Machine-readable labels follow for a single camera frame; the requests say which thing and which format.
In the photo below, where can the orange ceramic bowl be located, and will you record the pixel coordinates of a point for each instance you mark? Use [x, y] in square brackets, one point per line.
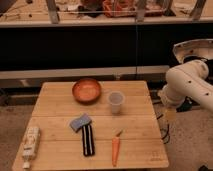
[86, 90]

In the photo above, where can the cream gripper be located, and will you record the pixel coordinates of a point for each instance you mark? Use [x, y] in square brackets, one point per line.
[170, 114]

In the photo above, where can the black striped case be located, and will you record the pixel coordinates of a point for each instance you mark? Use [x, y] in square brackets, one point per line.
[88, 141]

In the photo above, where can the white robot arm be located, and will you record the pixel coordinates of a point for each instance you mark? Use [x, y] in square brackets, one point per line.
[186, 80]

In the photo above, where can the orange basket on shelf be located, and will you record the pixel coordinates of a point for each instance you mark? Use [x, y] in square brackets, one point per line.
[129, 8]

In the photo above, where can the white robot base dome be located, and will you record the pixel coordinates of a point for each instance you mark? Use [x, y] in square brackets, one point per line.
[200, 48]

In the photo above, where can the white tube bottle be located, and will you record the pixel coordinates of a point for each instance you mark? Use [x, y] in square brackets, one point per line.
[31, 143]

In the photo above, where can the blue sponge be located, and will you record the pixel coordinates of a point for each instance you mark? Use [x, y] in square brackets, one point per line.
[79, 122]

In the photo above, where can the orange carrot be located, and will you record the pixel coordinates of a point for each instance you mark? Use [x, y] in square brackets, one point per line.
[115, 148]

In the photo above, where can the clear plastic cup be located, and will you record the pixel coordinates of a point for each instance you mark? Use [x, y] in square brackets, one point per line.
[115, 100]

